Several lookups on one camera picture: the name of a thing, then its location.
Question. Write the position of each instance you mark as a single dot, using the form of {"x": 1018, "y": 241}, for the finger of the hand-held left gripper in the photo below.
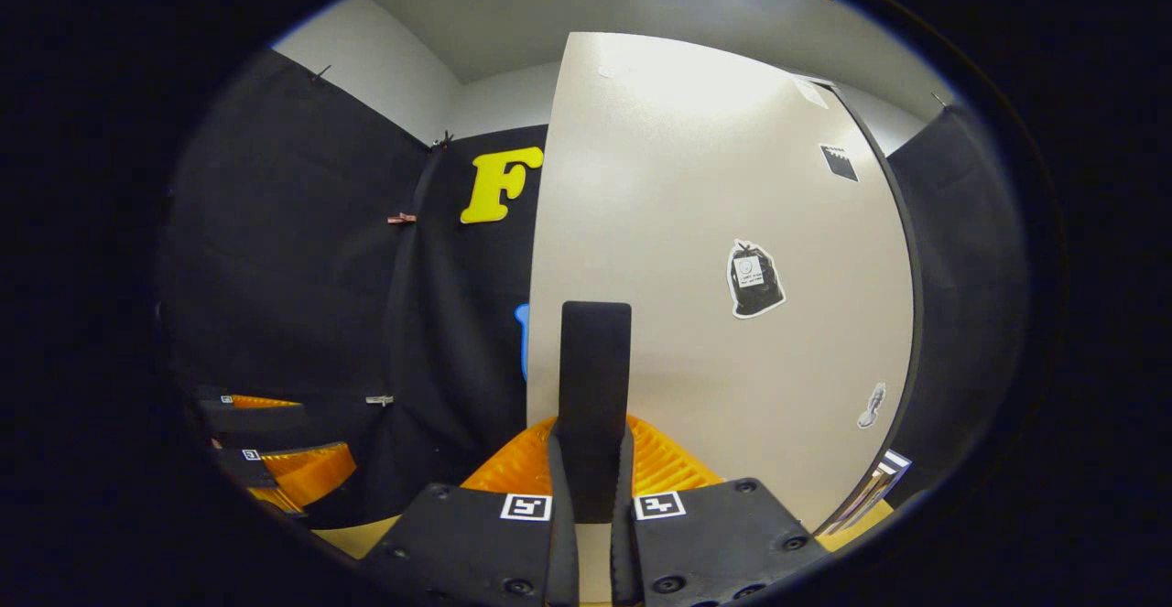
{"x": 256, "y": 419}
{"x": 243, "y": 470}

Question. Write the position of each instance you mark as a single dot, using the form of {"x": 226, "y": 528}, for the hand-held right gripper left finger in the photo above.
{"x": 563, "y": 543}

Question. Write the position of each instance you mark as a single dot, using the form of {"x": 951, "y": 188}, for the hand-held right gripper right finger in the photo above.
{"x": 624, "y": 552}

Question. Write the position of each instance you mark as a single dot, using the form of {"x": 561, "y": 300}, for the dark grey cabinet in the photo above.
{"x": 917, "y": 314}

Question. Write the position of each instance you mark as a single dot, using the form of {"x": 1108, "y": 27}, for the beige cabinet door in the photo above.
{"x": 696, "y": 177}

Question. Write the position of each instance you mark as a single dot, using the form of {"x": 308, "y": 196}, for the white clip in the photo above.
{"x": 379, "y": 399}

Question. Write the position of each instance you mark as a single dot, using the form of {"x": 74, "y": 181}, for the black backdrop cloth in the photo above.
{"x": 302, "y": 268}

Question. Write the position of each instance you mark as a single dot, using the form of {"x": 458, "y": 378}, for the pink clip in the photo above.
{"x": 401, "y": 218}

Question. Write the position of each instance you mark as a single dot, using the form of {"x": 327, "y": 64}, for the small black white box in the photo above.
{"x": 877, "y": 488}

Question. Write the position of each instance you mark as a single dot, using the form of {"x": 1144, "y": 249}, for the black clip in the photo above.
{"x": 443, "y": 141}

